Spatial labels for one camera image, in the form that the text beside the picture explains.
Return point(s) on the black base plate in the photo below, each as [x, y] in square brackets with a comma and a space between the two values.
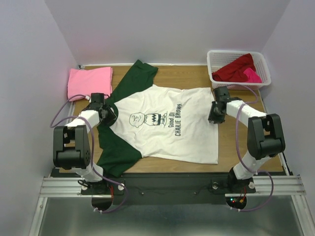
[133, 198]

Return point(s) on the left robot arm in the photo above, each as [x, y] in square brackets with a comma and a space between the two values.
[74, 143]

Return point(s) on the dark red t-shirt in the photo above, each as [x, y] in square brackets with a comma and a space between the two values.
[235, 71]

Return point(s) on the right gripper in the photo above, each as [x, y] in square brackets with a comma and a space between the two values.
[212, 117]

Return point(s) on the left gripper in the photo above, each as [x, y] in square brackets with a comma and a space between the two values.
[111, 116]

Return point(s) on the magenta t-shirt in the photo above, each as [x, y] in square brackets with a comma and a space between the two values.
[252, 76]

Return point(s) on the aluminium frame rail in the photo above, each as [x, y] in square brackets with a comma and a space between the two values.
[261, 185]

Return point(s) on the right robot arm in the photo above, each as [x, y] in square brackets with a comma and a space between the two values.
[265, 137]

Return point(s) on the white and green t-shirt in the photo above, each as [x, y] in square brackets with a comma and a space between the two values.
[153, 121]

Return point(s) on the white plastic basket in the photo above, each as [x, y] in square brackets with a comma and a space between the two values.
[216, 59]

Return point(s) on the folded pink t-shirt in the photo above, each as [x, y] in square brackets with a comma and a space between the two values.
[82, 83]

